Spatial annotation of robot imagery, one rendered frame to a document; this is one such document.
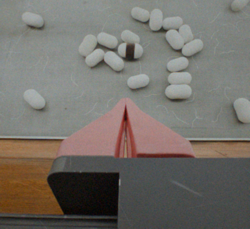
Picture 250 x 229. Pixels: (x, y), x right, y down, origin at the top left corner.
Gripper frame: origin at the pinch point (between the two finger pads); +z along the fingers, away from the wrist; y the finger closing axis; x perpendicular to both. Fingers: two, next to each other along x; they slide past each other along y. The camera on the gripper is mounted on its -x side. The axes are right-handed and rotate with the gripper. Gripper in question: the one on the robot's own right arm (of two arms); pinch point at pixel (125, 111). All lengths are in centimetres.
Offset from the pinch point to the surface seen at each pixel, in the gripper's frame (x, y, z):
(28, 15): -3.8, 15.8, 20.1
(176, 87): 4.0, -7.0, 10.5
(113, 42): -0.5, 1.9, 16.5
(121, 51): 0.4, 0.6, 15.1
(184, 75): 2.9, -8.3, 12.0
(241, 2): -5.6, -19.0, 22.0
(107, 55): 0.9, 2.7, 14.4
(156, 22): -2.9, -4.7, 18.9
